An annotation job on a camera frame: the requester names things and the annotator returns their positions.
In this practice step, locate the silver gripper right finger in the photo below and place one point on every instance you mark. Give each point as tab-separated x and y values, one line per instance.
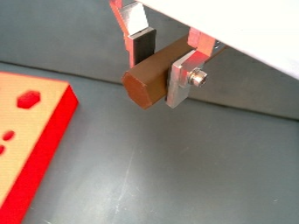
186	69

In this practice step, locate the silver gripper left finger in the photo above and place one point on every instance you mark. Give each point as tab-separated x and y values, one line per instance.
139	34

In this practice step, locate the brown hexagonal prism peg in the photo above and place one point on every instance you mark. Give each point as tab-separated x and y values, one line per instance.
146	80

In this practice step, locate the red foam shape-sorting block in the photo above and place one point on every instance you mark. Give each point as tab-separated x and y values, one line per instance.
36	109

